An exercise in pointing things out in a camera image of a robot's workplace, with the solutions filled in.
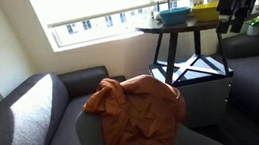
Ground yellow plastic bowl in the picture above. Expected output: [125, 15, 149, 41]
[190, 1, 222, 25]

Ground blue plastic bowl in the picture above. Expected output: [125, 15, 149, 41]
[158, 5, 194, 27]

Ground round dark wood table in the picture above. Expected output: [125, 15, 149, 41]
[134, 2, 259, 89]

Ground black metal rack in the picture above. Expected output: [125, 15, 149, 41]
[155, 0, 173, 13]

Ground white ottoman with blue cushion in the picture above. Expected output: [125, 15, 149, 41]
[147, 48, 241, 133]

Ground orange crumpled jacket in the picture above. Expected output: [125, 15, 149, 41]
[79, 68, 192, 145]

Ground grey upholstered chair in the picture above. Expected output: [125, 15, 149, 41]
[73, 89, 231, 145]

